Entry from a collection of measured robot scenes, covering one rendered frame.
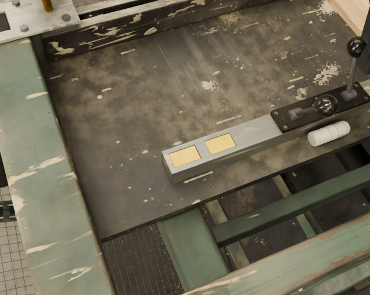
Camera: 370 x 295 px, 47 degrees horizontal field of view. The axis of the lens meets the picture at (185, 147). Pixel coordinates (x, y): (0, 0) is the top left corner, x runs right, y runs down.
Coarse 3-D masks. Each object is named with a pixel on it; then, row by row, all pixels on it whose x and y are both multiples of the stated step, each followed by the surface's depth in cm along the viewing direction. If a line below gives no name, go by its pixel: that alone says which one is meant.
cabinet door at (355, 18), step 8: (328, 0) 103; (336, 0) 101; (344, 0) 101; (352, 0) 101; (360, 0) 102; (368, 0) 102; (336, 8) 101; (344, 8) 100; (352, 8) 100; (360, 8) 100; (368, 8) 100; (344, 16) 100; (352, 16) 98; (360, 16) 98; (352, 24) 98; (360, 24) 97; (360, 32) 96
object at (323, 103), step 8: (320, 96) 69; (328, 96) 68; (320, 104) 68; (328, 104) 67; (336, 104) 68; (288, 112) 79; (296, 112) 78; (304, 112) 75; (312, 112) 73; (320, 112) 68; (328, 112) 68
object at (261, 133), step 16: (368, 80) 86; (352, 112) 83; (240, 128) 78; (256, 128) 78; (272, 128) 79; (304, 128) 80; (192, 144) 76; (240, 144) 76; (256, 144) 77; (272, 144) 80; (208, 160) 74; (224, 160) 77; (176, 176) 74; (192, 176) 77
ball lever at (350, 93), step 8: (352, 40) 74; (360, 40) 74; (352, 48) 74; (360, 48) 73; (352, 56) 75; (352, 64) 77; (352, 72) 78; (352, 80) 79; (344, 96) 81; (352, 96) 81
